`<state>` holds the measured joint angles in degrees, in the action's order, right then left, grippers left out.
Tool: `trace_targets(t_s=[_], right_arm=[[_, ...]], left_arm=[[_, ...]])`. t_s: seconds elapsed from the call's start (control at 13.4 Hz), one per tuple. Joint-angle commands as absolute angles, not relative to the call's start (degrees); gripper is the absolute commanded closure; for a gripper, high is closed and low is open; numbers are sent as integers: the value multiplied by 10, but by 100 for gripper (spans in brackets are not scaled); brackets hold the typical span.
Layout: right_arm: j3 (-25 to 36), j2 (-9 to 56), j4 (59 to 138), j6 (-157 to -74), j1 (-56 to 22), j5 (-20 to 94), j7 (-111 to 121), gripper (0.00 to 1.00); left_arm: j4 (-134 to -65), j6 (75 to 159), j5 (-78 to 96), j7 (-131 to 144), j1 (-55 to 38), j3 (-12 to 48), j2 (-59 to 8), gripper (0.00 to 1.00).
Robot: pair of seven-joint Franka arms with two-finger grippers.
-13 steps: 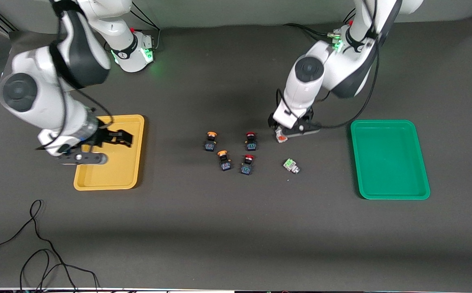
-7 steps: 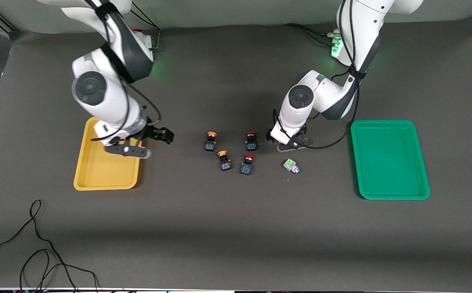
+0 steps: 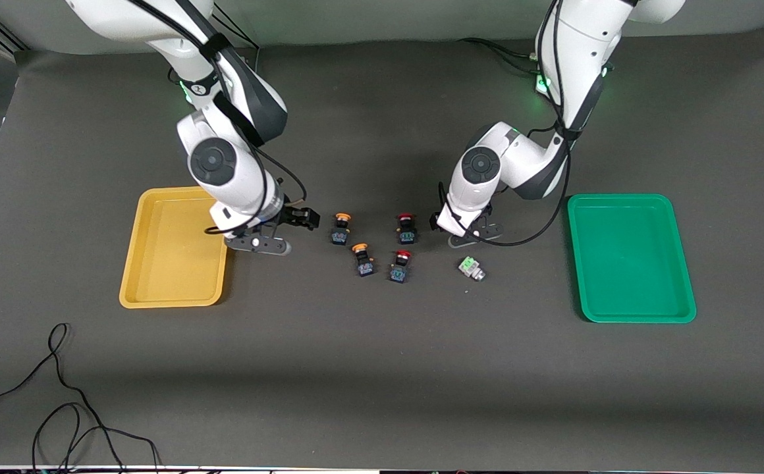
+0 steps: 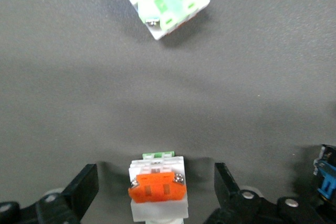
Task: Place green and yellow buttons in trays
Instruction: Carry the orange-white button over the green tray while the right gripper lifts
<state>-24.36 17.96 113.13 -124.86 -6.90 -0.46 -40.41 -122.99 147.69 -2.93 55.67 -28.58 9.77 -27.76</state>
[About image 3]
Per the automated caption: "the black right base cable bundle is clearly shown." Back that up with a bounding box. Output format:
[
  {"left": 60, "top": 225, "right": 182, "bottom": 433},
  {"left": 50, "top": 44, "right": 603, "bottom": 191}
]
[{"left": 211, "top": 3, "right": 261, "bottom": 73}]

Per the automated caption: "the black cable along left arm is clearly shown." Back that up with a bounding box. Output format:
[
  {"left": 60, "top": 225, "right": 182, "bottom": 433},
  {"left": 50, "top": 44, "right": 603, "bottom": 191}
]
[{"left": 438, "top": 0, "right": 575, "bottom": 248}]

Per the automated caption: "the black cable along right arm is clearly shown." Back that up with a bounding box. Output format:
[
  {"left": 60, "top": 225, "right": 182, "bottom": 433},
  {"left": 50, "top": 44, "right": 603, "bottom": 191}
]
[{"left": 128, "top": 0, "right": 308, "bottom": 236}]

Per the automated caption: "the white button with green block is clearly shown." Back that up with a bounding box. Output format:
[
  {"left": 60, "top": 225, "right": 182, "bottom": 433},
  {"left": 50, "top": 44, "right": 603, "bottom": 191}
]
[{"left": 458, "top": 255, "right": 487, "bottom": 282}]

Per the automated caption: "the black base cable bundle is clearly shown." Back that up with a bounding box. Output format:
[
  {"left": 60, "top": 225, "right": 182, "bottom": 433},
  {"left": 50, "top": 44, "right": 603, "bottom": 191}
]
[
  {"left": 211, "top": 3, "right": 261, "bottom": 73},
  {"left": 459, "top": 36, "right": 542, "bottom": 74}
]

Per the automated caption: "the yellow-capped black push button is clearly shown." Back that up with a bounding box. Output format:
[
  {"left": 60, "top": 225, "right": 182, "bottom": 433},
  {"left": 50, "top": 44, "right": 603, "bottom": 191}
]
[
  {"left": 350, "top": 243, "right": 376, "bottom": 278},
  {"left": 331, "top": 212, "right": 354, "bottom": 246}
]

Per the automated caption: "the black left base cable bundle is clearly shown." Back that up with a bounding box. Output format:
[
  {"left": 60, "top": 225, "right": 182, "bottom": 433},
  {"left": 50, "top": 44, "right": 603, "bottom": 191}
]
[{"left": 459, "top": 36, "right": 542, "bottom": 74}]

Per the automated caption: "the red-capped black push button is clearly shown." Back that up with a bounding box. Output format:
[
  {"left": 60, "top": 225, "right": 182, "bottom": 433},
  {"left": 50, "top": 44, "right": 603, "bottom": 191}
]
[
  {"left": 395, "top": 213, "right": 418, "bottom": 246},
  {"left": 387, "top": 250, "right": 414, "bottom": 284}
]

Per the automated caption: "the dark grey table mat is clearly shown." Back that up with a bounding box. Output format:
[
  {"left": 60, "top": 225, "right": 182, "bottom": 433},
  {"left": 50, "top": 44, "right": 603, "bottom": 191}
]
[{"left": 0, "top": 26, "right": 764, "bottom": 471}]

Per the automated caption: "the green plastic tray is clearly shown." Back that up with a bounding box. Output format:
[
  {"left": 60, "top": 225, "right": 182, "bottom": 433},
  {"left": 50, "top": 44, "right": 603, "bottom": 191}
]
[{"left": 566, "top": 193, "right": 697, "bottom": 324}]

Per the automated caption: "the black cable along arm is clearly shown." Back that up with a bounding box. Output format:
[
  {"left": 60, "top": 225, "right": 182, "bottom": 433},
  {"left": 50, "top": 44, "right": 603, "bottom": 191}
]
[
  {"left": 438, "top": 0, "right": 575, "bottom": 248},
  {"left": 128, "top": 0, "right": 308, "bottom": 236}
]

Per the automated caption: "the loose thin black cable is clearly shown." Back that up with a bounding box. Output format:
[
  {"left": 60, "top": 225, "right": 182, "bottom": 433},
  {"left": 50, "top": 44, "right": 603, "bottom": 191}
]
[{"left": 0, "top": 323, "right": 162, "bottom": 473}]

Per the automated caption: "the yellow plastic tray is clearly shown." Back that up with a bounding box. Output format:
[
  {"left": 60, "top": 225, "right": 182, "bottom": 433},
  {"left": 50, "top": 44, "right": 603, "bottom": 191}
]
[{"left": 119, "top": 187, "right": 230, "bottom": 309}]

